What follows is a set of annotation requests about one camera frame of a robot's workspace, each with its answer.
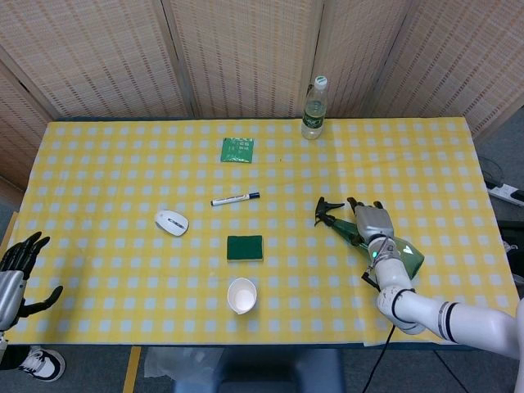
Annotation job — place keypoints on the white paper cup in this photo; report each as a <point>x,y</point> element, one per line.
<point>242,296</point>

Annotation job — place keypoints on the yellow checkered tablecloth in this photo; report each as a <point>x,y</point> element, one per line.
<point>163,262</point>

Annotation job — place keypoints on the woven folding screen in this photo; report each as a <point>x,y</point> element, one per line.
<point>245,53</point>

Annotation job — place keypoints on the clear plastic water bottle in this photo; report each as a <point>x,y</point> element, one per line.
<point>314,112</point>

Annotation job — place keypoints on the white marker pen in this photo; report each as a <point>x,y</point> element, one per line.
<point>235,199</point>

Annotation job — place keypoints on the green spray bottle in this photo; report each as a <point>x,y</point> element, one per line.
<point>348,229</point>

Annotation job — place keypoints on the white power strip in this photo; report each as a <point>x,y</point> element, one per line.
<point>505,191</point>

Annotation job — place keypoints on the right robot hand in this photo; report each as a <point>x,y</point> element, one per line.
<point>371,224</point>

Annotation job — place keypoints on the black and white sneaker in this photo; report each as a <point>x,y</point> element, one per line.
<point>41,363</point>

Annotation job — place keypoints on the green sachet packet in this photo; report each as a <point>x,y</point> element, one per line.
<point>237,150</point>

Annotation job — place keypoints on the green scouring sponge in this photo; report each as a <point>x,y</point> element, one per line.
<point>245,247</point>

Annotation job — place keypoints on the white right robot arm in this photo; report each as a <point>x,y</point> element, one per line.
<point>425,305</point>

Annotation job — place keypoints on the white computer mouse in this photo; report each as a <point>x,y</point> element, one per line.
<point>172,222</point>

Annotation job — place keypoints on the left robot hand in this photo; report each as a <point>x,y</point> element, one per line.
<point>12,270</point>

